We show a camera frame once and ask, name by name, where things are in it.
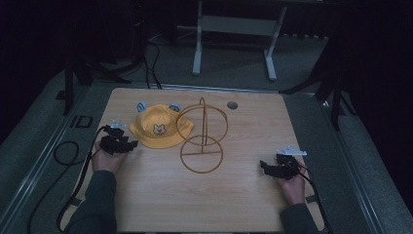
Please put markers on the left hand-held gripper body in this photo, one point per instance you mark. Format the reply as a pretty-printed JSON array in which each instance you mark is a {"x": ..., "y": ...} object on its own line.
[{"x": 112, "y": 141}]

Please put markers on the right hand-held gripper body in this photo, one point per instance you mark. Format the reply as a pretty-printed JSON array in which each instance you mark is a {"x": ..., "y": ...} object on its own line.
[{"x": 287, "y": 165}]

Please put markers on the yellow bucket hat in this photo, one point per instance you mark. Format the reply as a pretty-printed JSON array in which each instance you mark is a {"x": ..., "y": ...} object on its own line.
[{"x": 157, "y": 128}]

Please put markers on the person's left hand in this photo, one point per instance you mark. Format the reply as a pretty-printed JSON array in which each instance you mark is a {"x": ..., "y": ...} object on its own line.
[{"x": 107, "y": 161}]

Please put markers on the person's right hand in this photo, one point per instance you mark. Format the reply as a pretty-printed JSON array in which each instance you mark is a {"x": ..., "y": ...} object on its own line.
[{"x": 293, "y": 190}]

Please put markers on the grey table grommet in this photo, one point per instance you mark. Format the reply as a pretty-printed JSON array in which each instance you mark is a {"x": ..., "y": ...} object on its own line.
[{"x": 232, "y": 105}]

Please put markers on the black tripod stand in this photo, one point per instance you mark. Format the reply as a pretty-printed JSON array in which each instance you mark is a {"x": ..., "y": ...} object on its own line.
[
  {"x": 78, "y": 71},
  {"x": 331, "y": 84}
]

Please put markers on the white metal frame stand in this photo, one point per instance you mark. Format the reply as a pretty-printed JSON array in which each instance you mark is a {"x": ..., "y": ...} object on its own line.
[{"x": 238, "y": 26}]

